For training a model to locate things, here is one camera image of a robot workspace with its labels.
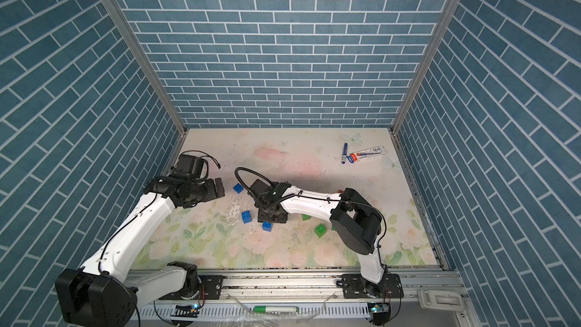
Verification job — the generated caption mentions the white toothpaste tube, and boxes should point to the white toothpaste tube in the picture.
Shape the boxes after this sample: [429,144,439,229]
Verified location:
[347,146,387,164]

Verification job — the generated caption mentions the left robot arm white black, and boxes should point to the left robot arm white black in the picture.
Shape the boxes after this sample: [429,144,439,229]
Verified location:
[55,151,225,326]

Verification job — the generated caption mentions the blue marker pen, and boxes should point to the blue marker pen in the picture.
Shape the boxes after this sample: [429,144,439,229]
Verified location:
[341,142,348,164]

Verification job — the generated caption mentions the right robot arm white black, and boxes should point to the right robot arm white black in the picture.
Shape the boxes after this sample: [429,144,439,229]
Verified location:
[246,180,403,298]

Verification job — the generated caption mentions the green lego near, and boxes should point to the green lego near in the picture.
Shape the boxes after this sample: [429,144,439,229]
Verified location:
[314,223,328,239]

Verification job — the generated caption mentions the aluminium front rail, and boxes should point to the aluminium front rail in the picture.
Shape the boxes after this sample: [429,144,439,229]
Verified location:
[125,268,470,325]

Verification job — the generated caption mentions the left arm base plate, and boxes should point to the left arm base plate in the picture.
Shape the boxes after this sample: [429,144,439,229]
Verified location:
[160,275,224,301]

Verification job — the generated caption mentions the green marker on rail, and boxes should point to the green marker on rail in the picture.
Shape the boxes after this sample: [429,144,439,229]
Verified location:
[253,306,300,314]

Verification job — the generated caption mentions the small blue lego far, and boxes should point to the small blue lego far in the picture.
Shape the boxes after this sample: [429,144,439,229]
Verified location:
[233,184,245,194]

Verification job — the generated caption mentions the white plastic handle part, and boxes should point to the white plastic handle part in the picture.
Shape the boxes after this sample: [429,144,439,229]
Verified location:
[418,289,465,313]

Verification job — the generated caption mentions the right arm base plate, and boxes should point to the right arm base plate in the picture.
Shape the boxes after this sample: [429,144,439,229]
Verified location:
[336,273,404,299]

